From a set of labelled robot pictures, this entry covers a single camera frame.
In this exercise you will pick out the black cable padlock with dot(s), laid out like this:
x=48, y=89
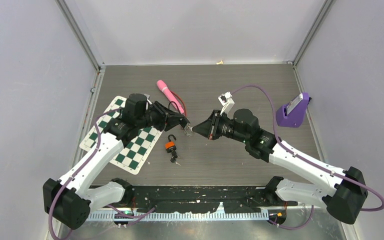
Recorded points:
x=178, y=112

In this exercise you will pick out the orange black padlock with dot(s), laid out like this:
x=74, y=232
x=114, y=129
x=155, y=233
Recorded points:
x=170, y=145

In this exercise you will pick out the red cable padlock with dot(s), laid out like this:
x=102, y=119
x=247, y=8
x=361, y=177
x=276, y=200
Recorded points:
x=180, y=101

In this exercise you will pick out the black headed keys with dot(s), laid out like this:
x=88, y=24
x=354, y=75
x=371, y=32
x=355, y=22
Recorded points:
x=174, y=157

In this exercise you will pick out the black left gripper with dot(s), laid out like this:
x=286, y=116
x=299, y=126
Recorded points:
x=168, y=119

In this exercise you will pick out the small silver keys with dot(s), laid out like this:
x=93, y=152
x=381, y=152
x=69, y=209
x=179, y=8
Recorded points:
x=188, y=130

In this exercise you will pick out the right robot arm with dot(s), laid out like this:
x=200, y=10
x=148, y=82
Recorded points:
x=335, y=189

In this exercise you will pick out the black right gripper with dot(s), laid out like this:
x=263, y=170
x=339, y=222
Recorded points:
x=209, y=128

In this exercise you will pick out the pink toy microphone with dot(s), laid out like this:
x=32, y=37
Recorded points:
x=162, y=86

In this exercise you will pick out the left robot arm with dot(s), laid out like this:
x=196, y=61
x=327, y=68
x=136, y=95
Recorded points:
x=70, y=199

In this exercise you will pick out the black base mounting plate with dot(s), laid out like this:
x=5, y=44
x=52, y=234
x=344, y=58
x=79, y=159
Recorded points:
x=203, y=199

